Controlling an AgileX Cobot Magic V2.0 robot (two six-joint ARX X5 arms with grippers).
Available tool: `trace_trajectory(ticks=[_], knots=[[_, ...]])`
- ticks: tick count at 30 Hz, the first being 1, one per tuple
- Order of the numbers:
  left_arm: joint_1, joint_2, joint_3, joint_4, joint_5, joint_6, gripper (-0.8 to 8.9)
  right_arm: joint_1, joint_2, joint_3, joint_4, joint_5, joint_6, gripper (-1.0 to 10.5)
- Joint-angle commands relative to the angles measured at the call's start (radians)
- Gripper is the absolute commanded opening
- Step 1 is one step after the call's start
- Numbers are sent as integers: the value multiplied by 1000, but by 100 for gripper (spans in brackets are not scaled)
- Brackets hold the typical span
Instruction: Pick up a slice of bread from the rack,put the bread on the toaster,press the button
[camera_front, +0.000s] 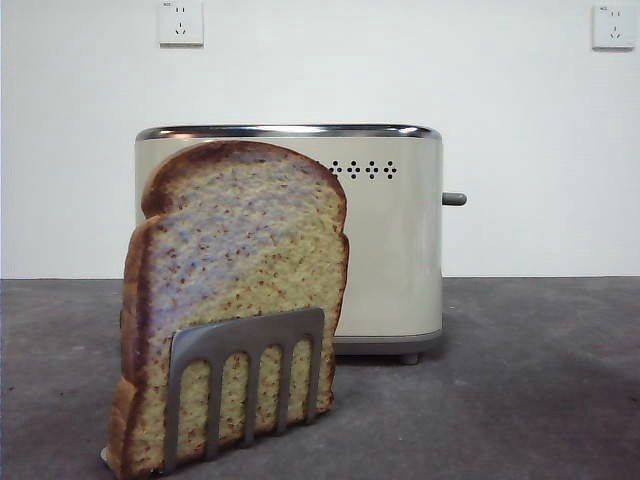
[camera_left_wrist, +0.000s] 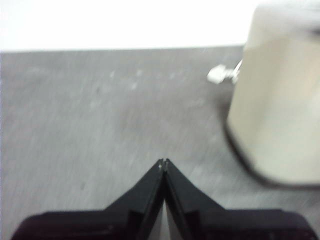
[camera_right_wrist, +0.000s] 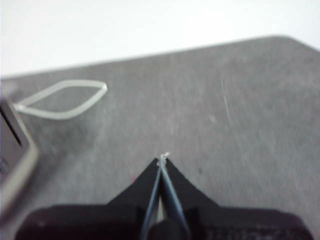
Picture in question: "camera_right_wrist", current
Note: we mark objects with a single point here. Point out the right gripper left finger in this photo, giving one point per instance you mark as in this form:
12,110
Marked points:
100,222

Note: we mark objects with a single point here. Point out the cream two-slot toaster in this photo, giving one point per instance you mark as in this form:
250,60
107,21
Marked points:
15,160

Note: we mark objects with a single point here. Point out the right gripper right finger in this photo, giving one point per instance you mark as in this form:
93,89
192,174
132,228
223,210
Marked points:
237,225

